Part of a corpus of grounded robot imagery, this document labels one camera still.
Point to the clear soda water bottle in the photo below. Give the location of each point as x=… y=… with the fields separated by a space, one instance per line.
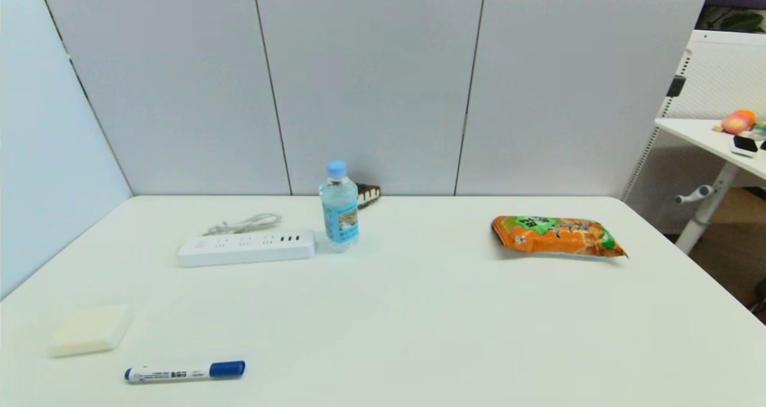
x=340 y=215

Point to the chocolate cake slice toy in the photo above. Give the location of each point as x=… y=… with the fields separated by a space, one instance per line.
x=371 y=195

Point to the white power strip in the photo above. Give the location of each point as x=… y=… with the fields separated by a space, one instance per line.
x=245 y=249

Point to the orange green snack bag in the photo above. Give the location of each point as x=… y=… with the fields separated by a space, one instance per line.
x=562 y=237

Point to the blue white marker pen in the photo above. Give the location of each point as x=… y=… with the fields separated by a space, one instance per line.
x=179 y=373

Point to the black pegboard clip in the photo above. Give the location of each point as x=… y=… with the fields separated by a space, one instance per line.
x=677 y=87

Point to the white side desk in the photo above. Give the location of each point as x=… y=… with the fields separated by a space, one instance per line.
x=700 y=133

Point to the pale yellow square sponge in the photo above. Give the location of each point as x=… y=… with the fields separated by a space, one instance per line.
x=90 y=330

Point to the white pegboard panel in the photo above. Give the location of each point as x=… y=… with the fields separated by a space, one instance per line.
x=718 y=72

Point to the orange pink peach toy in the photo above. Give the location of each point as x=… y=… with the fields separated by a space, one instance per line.
x=737 y=122

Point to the black white small device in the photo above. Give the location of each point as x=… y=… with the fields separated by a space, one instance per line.
x=744 y=145

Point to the dark monitor screen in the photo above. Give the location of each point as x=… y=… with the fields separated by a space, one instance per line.
x=736 y=6

